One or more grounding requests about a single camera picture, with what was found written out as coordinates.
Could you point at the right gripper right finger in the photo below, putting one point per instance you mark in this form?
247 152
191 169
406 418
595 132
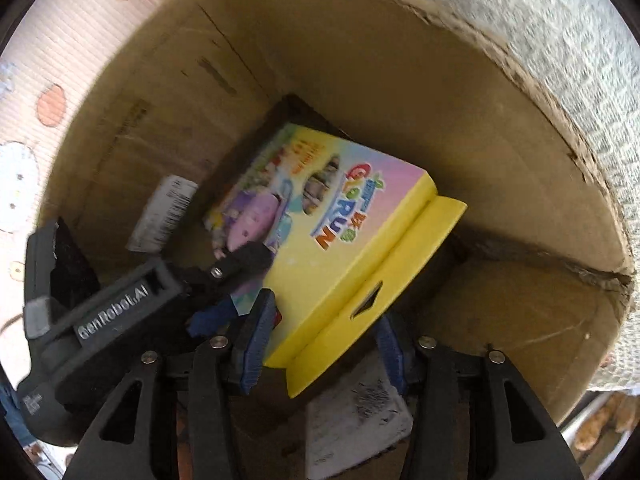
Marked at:
476 416

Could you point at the white paper sheet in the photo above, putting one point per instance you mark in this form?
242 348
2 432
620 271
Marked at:
358 418

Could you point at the brown cardboard box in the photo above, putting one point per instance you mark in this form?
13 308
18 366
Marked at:
196 92

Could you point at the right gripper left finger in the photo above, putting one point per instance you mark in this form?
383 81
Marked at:
134 435

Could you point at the white shipping label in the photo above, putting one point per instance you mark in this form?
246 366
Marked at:
161 215

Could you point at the colourful oil pastel box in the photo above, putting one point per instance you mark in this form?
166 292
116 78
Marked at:
349 228

